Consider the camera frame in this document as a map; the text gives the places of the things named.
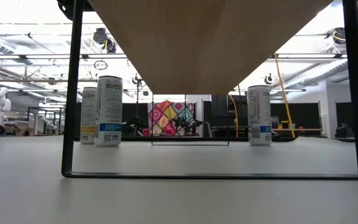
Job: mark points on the white Celsius can yellow band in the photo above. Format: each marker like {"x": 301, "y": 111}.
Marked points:
{"x": 88, "y": 109}

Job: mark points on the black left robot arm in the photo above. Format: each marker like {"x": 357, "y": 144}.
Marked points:
{"x": 64, "y": 7}

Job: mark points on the small black robot arm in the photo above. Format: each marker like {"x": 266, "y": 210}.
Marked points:
{"x": 135, "y": 122}
{"x": 186, "y": 124}

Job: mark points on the wooden shelf board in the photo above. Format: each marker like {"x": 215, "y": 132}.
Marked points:
{"x": 197, "y": 46}

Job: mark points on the colourful patchwork panel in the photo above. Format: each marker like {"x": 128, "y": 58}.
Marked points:
{"x": 166, "y": 118}

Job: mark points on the black cabinet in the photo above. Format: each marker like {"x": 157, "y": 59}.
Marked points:
{"x": 219, "y": 107}

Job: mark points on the white Celsius can blue band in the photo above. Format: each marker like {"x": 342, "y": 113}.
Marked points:
{"x": 109, "y": 109}
{"x": 259, "y": 115}

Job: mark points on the black hanging device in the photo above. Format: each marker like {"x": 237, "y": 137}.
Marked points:
{"x": 110, "y": 46}

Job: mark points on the black hook fixture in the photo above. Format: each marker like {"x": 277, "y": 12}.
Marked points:
{"x": 269, "y": 81}

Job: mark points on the grey hanging device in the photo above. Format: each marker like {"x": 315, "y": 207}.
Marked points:
{"x": 99, "y": 35}

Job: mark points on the wooden workbench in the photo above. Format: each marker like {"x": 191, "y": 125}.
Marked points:
{"x": 303, "y": 129}

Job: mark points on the black office chair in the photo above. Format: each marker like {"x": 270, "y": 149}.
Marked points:
{"x": 342, "y": 132}

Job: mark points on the black yellow hanging reel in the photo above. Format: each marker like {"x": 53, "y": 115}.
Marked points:
{"x": 339, "y": 35}

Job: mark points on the black table frame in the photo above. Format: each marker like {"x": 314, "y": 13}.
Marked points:
{"x": 135, "y": 138}

